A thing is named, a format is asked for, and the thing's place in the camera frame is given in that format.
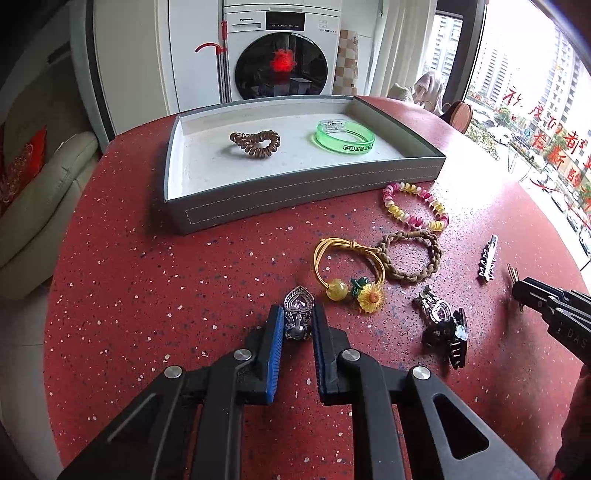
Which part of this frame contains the pink yellow spiral hair tie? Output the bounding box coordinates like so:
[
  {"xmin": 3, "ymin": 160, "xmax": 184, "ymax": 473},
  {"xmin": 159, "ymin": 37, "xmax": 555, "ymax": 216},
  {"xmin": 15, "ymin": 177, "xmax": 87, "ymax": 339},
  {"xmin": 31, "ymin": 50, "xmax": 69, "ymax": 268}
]
[{"xmin": 382, "ymin": 181, "xmax": 450, "ymax": 234}]

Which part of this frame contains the green translucent bracelet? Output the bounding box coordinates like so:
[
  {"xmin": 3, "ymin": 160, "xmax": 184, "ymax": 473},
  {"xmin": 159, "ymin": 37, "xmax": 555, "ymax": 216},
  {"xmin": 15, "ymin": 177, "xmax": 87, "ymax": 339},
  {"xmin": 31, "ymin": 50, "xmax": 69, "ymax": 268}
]
[{"xmin": 316, "ymin": 119, "xmax": 374, "ymax": 154}]

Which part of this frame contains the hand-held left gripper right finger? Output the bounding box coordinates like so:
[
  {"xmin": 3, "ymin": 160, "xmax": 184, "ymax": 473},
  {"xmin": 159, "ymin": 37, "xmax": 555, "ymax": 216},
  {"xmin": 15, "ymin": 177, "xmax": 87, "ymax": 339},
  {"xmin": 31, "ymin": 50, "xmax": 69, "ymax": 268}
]
[{"xmin": 312, "ymin": 304, "xmax": 541, "ymax": 480}]

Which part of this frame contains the grey jewelry tray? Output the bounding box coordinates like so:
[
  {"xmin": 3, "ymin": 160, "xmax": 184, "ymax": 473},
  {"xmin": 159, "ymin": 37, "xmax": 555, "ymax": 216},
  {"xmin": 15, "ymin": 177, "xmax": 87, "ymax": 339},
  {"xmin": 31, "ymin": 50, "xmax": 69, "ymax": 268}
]
[{"xmin": 165, "ymin": 95, "xmax": 447, "ymax": 236}]

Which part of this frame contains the brown braided hair tie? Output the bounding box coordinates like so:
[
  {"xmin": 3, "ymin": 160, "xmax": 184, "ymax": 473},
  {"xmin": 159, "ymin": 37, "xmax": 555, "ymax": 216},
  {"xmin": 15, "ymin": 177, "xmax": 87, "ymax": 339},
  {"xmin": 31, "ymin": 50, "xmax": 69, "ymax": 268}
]
[{"xmin": 376, "ymin": 229, "xmax": 443, "ymax": 282}]

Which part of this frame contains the silver zigzag hair clip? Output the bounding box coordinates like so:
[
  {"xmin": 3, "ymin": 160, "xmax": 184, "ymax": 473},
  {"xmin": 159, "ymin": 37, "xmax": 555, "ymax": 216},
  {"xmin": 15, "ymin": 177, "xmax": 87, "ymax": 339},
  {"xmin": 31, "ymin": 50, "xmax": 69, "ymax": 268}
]
[{"xmin": 478, "ymin": 234, "xmax": 499, "ymax": 282}]

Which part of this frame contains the cream sofa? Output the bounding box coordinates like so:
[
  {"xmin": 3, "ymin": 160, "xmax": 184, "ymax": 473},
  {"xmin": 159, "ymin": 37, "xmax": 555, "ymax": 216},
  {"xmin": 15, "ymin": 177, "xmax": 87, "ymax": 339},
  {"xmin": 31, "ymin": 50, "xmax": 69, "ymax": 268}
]
[{"xmin": 0, "ymin": 83, "xmax": 100, "ymax": 282}]

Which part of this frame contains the black claw hair clip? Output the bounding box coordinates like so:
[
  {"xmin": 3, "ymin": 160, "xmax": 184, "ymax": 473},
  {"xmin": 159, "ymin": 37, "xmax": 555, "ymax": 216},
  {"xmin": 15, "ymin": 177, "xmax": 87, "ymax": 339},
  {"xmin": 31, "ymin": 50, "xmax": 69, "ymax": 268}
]
[{"xmin": 421, "ymin": 308, "xmax": 469, "ymax": 371}]

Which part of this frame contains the red hook pole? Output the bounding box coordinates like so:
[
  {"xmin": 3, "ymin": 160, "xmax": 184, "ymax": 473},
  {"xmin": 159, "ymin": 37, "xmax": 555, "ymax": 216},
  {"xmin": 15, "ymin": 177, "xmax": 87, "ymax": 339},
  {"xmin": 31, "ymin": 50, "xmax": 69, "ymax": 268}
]
[{"xmin": 194, "ymin": 19, "xmax": 232, "ymax": 103}]

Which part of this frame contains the silver heart hair clip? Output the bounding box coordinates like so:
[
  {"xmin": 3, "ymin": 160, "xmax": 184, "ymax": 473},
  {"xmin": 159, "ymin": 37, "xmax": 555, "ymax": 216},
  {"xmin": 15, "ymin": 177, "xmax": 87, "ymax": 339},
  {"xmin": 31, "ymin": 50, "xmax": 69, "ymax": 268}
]
[{"xmin": 283, "ymin": 285, "xmax": 315, "ymax": 342}]

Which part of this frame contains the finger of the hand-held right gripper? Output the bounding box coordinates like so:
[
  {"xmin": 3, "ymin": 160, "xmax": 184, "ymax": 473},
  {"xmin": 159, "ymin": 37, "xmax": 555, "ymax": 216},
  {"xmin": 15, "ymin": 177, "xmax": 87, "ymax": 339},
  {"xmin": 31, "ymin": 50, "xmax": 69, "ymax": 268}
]
[
  {"xmin": 526, "ymin": 305, "xmax": 591, "ymax": 363},
  {"xmin": 512, "ymin": 278, "xmax": 591, "ymax": 311}
]

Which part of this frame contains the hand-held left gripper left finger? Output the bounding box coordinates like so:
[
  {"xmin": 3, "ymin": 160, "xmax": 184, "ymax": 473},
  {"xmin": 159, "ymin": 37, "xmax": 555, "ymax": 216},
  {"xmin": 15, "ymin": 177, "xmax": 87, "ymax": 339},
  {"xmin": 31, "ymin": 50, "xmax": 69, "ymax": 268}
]
[{"xmin": 58, "ymin": 304, "xmax": 284, "ymax": 480}]

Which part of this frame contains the white cabinet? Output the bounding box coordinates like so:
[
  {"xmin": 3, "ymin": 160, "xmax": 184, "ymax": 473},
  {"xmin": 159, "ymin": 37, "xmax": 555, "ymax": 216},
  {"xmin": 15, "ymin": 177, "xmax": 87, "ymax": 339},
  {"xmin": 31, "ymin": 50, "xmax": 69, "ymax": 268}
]
[{"xmin": 154, "ymin": 0, "xmax": 232, "ymax": 116}]

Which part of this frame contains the brown spiral hair tie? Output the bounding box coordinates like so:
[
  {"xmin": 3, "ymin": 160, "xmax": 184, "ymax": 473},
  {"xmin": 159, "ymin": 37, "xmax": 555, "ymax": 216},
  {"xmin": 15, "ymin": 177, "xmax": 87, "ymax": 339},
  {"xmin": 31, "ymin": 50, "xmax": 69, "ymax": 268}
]
[{"xmin": 229, "ymin": 130, "xmax": 281, "ymax": 161}]

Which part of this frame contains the round orange chair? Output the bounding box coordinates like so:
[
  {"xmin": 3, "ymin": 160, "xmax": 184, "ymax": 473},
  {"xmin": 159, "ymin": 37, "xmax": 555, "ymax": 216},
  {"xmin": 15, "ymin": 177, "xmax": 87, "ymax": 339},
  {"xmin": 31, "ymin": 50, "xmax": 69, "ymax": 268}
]
[{"xmin": 441, "ymin": 100, "xmax": 474, "ymax": 134}]

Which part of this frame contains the yellow sunflower hair tie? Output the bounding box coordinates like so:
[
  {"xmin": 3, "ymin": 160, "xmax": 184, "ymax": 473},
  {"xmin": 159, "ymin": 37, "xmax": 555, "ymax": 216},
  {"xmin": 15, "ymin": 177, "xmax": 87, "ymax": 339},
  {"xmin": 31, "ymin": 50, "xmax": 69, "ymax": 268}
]
[{"xmin": 314, "ymin": 237, "xmax": 386, "ymax": 312}]

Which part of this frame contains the red cushion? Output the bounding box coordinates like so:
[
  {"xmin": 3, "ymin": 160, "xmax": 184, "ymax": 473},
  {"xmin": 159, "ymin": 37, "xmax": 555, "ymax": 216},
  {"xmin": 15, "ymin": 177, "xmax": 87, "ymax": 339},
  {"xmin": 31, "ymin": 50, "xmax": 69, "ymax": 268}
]
[{"xmin": 0, "ymin": 124, "xmax": 49, "ymax": 217}]

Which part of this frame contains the pale pink blanket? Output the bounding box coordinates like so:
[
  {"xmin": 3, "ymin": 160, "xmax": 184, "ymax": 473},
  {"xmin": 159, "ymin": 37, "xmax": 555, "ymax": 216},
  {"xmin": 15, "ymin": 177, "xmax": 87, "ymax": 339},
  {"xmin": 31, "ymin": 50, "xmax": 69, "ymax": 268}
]
[{"xmin": 413, "ymin": 71, "xmax": 446, "ymax": 114}]

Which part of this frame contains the person's right forearm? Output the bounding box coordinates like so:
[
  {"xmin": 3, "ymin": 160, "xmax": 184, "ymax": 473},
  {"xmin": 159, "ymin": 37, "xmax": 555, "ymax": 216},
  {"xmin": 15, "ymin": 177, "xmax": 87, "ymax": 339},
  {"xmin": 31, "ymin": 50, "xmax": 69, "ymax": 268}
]
[{"xmin": 549, "ymin": 369, "xmax": 591, "ymax": 480}]

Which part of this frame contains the white curtain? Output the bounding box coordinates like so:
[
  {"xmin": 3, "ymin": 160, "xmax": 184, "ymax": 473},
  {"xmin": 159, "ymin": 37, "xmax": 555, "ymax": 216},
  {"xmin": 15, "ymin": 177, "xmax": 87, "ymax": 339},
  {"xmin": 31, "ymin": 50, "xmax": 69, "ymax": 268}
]
[{"xmin": 369, "ymin": 0, "xmax": 437, "ymax": 97}]

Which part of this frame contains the checkered cloth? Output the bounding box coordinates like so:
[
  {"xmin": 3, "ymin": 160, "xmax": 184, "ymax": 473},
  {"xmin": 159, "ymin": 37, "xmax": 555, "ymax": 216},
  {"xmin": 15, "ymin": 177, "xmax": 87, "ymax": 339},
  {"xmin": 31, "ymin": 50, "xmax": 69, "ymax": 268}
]
[{"xmin": 333, "ymin": 29, "xmax": 360, "ymax": 97}]

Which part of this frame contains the white washing machine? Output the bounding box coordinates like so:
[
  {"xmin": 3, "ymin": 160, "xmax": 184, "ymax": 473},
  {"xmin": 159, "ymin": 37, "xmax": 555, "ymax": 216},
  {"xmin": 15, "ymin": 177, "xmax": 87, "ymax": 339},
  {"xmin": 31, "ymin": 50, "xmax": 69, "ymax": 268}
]
[{"xmin": 221, "ymin": 4, "xmax": 341, "ymax": 103}]

